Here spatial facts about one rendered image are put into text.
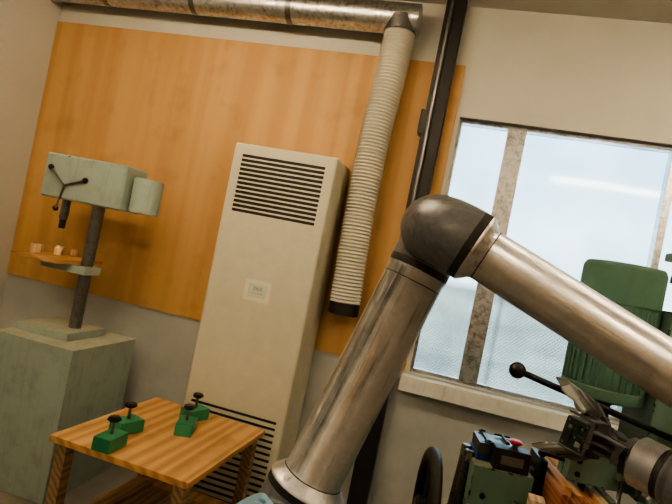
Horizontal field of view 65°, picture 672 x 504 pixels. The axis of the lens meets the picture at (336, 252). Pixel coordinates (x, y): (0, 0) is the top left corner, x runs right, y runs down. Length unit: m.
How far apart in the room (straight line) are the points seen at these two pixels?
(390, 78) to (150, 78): 1.41
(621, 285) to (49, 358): 2.32
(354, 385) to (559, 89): 2.15
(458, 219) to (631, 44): 2.24
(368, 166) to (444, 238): 1.77
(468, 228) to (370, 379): 0.32
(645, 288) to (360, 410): 0.69
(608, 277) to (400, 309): 0.54
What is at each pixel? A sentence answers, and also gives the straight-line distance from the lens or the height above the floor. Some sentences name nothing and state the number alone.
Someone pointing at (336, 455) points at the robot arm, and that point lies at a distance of 1.00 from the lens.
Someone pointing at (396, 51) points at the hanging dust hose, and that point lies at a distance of 2.74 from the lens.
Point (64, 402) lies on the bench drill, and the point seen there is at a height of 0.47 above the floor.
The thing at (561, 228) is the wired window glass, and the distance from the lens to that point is 2.80.
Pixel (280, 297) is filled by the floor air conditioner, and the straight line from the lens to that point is 2.51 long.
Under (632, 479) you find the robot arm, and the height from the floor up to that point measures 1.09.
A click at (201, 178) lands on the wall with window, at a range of 3.04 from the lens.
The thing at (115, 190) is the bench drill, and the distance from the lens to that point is 2.77.
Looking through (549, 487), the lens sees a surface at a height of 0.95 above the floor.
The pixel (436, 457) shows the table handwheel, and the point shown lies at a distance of 1.33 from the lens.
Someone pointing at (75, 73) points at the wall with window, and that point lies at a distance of 3.65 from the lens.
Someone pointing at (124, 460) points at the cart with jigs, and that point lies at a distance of 2.08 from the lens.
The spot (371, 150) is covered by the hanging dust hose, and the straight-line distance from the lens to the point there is 2.60.
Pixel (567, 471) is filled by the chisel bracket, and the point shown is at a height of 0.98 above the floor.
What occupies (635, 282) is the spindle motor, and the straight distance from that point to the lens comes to 1.32.
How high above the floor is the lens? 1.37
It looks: level
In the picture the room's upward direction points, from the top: 11 degrees clockwise
